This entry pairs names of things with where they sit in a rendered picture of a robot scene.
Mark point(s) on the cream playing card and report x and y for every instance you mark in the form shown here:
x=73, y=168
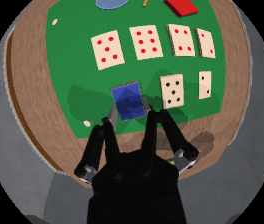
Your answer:
x=204, y=84
x=172, y=91
x=107, y=50
x=182, y=40
x=146, y=42
x=206, y=43

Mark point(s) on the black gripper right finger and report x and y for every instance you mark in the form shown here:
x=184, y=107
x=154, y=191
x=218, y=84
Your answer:
x=185, y=154

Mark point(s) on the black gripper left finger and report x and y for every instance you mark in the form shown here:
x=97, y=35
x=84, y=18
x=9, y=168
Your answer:
x=89, y=164

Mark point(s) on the red card stack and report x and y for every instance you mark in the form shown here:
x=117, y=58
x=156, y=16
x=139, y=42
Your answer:
x=181, y=7

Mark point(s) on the green felt table cloth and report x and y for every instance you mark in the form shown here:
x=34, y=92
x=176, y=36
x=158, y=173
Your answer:
x=84, y=91

